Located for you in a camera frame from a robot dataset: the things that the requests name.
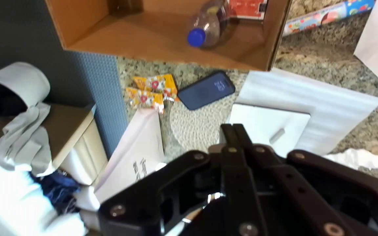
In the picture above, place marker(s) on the white envelope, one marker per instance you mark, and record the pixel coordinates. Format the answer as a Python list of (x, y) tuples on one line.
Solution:
[(263, 119)]

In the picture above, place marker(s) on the beige wooden furniture piece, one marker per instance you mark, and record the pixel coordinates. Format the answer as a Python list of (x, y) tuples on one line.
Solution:
[(85, 139)]

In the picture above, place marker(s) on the dark blue smartphone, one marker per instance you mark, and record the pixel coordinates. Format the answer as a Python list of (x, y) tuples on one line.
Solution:
[(207, 90)]

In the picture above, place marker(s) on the small printed white bag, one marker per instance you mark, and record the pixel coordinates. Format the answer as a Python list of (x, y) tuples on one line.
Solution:
[(137, 139)]

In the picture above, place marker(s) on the red playing card deck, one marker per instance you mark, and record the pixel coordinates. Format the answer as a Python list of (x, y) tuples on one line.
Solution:
[(249, 7)]

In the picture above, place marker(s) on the white cloth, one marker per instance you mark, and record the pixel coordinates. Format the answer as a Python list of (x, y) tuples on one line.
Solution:
[(10, 204)]

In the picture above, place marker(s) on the crumpled white tissue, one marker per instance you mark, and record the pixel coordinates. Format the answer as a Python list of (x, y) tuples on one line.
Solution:
[(360, 157)]

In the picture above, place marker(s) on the grey white garment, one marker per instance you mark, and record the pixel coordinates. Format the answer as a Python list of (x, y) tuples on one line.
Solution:
[(27, 131)]

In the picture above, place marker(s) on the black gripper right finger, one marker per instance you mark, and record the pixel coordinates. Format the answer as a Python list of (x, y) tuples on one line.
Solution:
[(243, 137)]

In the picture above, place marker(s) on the blue cap water bottle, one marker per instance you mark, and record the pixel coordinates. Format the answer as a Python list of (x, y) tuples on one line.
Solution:
[(209, 23)]

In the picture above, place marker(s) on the white foam sheet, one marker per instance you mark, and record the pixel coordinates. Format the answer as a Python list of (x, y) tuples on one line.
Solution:
[(338, 108)]

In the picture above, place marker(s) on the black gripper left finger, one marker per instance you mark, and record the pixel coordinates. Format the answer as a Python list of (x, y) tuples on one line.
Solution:
[(229, 135)]

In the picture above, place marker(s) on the blue cloth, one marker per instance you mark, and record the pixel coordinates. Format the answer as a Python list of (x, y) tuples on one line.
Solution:
[(58, 187)]

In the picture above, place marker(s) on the white cardboard box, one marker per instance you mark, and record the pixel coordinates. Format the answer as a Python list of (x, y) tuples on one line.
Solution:
[(154, 39)]

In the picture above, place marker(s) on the colourful wrapping paper roll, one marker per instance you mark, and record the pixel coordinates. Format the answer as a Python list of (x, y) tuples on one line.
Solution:
[(325, 17)]

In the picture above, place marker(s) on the round woven coaster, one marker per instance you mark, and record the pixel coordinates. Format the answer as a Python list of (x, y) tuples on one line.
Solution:
[(197, 125)]

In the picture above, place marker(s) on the yellow candy packet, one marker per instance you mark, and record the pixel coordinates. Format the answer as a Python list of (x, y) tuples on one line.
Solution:
[(157, 82), (145, 99)]

